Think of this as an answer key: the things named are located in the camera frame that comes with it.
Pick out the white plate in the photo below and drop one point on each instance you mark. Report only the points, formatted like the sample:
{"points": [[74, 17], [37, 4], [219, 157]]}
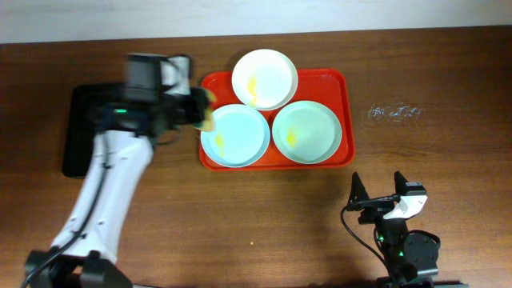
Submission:
{"points": [[264, 79]]}

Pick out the black tray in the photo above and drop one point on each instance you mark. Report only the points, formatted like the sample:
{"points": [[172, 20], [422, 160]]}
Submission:
{"points": [[85, 119]]}

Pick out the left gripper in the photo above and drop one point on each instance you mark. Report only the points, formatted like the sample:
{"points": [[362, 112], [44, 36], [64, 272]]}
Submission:
{"points": [[198, 107]]}

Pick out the light blue plate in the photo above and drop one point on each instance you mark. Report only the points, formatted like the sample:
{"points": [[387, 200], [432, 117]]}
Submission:
{"points": [[240, 137]]}

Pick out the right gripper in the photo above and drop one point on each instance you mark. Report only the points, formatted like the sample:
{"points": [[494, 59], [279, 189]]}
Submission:
{"points": [[370, 211]]}

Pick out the light green plate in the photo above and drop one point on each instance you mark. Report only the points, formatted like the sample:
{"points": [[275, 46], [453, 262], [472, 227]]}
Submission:
{"points": [[307, 132]]}

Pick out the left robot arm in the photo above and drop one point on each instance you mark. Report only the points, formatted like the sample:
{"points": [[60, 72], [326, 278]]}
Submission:
{"points": [[127, 127]]}

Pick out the red plastic tray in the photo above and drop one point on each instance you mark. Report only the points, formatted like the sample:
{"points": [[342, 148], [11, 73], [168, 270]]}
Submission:
{"points": [[324, 85]]}

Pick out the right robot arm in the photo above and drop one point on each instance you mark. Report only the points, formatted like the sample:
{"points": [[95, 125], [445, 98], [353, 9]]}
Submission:
{"points": [[409, 256]]}

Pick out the green yellow sponge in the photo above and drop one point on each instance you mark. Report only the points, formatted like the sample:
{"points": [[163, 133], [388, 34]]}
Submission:
{"points": [[207, 124]]}

